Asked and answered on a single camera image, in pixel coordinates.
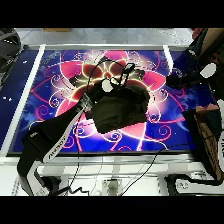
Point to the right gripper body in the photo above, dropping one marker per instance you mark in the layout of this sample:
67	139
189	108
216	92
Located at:
174	81

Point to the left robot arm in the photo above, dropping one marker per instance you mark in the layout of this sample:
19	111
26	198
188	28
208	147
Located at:
50	138

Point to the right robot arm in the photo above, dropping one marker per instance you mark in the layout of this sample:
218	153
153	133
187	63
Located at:
209	70

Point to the black garment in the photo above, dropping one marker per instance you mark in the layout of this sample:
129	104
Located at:
121	110

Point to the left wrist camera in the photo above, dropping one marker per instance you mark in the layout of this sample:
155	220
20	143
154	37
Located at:
129	68

